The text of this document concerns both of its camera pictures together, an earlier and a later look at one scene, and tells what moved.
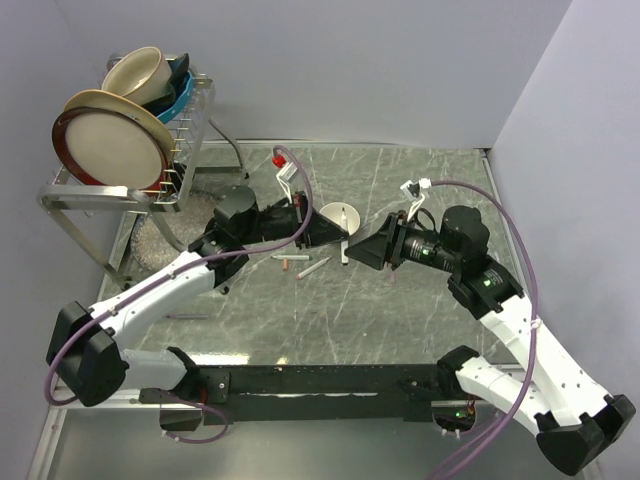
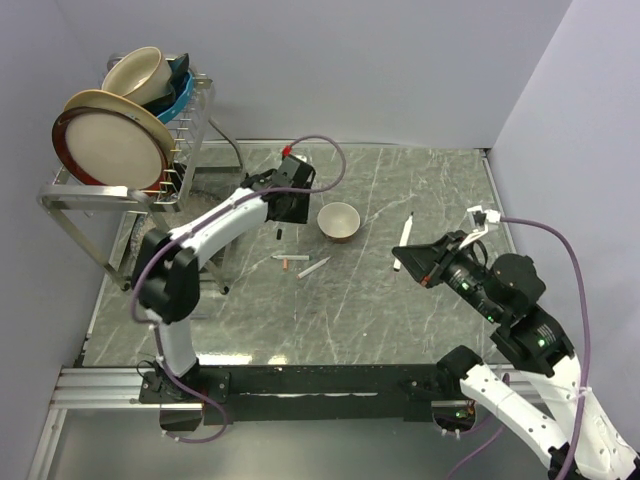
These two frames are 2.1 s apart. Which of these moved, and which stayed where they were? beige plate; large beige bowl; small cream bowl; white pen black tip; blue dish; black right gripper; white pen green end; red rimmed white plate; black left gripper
Moved: black right gripper; white pen black tip; black left gripper
Stayed: small cream bowl; red rimmed white plate; blue dish; large beige bowl; beige plate; white pen green end
